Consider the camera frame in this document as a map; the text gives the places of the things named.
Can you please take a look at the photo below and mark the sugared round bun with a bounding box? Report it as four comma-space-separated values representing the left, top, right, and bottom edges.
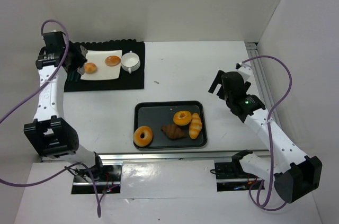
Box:
84, 62, 97, 74

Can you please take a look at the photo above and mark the plain round bun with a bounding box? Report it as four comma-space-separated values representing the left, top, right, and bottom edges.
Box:
105, 56, 120, 67

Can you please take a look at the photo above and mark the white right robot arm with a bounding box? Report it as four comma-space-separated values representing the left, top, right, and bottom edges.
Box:
209, 65, 323, 203

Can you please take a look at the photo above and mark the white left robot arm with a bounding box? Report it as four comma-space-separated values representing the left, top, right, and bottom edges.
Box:
24, 31, 103, 177

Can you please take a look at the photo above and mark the golden striped bread roll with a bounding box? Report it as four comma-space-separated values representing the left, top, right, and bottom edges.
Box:
189, 113, 202, 140

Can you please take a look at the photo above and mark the white square plate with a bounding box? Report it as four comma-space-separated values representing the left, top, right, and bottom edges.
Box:
81, 50, 122, 80

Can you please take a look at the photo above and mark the orange donut on tray centre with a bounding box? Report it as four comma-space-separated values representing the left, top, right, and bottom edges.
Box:
173, 111, 192, 126

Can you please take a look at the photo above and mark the black placemat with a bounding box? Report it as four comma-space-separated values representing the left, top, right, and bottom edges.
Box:
64, 39, 146, 92

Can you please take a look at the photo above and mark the brown chocolate croissant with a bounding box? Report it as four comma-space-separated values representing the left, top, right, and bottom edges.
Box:
161, 124, 187, 140

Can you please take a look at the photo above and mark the black rectangular tray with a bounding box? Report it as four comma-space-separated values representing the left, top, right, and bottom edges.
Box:
134, 100, 208, 150

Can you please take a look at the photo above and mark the orange donut on tray edge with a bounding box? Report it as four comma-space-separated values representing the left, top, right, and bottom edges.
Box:
133, 126, 153, 147

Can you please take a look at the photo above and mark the aluminium rail right side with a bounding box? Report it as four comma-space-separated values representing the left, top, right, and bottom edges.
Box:
245, 42, 274, 111

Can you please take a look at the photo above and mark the aluminium rail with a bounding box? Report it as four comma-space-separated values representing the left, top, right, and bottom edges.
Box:
245, 42, 274, 111
39, 150, 271, 163

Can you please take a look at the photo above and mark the white cup with handle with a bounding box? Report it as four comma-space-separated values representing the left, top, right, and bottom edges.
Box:
120, 52, 141, 74

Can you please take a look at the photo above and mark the aluminium rail front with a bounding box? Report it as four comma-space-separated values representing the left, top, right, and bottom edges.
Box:
39, 150, 271, 163

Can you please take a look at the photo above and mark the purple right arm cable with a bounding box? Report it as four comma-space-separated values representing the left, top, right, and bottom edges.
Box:
237, 55, 293, 211

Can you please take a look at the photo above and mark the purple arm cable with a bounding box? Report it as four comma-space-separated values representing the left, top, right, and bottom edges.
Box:
0, 19, 117, 218
237, 55, 293, 211

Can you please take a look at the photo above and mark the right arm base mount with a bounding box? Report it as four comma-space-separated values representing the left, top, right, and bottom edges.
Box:
210, 150, 261, 192

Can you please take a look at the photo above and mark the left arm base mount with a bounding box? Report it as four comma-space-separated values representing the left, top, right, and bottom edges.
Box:
71, 163, 122, 195

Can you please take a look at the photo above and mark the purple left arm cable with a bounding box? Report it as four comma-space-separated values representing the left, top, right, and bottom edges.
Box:
0, 19, 117, 218

